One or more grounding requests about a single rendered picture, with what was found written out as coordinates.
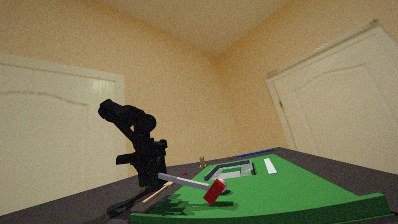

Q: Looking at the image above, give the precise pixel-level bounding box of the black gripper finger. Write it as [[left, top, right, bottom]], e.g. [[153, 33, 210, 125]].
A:
[[146, 158, 158, 180], [130, 161, 148, 182]]

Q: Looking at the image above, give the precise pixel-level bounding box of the green flat mat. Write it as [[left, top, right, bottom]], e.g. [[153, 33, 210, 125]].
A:
[[148, 154, 358, 216]]

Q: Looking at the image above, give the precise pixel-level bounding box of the white flat bar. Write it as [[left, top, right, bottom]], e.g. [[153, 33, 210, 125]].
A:
[[264, 158, 277, 175]]

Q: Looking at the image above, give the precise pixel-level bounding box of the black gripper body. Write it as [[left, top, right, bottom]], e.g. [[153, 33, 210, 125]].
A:
[[116, 135, 166, 165]]

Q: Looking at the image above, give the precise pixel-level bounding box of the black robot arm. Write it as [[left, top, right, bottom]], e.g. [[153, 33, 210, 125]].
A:
[[98, 99, 168, 154]]

